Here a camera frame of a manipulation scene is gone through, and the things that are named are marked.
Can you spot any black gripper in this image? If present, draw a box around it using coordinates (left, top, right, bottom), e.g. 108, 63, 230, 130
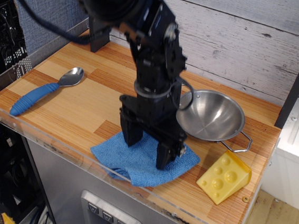
120, 93, 187, 170

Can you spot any blue microfiber cloth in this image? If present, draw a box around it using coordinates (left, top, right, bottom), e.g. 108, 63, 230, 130
91, 132, 200, 187

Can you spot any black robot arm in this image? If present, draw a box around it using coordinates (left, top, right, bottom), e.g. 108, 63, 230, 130
78, 0, 186, 170

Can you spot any silver button control panel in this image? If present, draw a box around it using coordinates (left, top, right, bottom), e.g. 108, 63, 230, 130
81, 190, 142, 224

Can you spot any yellow toy cheese wedge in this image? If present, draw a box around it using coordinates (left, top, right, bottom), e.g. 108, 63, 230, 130
196, 150, 252, 205

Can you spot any stainless steel cabinet front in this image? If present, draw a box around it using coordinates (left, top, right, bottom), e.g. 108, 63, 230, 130
18, 139, 230, 224

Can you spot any clear acrylic table guard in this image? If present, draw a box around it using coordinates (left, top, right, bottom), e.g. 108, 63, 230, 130
0, 9, 291, 224

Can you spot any white ridged side unit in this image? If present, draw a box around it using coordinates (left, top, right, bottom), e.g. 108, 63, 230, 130
261, 99, 299, 209

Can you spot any black perforated crate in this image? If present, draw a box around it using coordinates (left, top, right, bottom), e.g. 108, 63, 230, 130
0, 0, 27, 74

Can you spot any steel bowl with handles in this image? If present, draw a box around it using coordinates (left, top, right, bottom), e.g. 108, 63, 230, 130
176, 89, 253, 153

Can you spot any blue handled metal spoon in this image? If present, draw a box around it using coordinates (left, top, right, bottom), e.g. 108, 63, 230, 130
9, 67, 84, 116

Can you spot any dark grey left post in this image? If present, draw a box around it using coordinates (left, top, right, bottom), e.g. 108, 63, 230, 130
89, 16, 110, 53

